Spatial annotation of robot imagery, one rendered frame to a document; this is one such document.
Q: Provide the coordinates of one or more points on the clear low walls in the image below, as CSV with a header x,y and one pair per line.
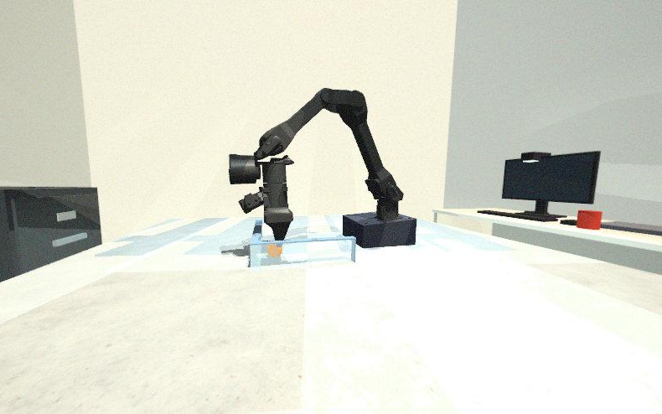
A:
x,y
303,254

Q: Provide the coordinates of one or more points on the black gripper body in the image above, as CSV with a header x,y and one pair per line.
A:
x,y
278,211

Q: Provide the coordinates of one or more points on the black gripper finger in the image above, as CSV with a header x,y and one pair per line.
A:
x,y
279,229

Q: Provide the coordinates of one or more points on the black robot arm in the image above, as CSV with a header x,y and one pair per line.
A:
x,y
352,108

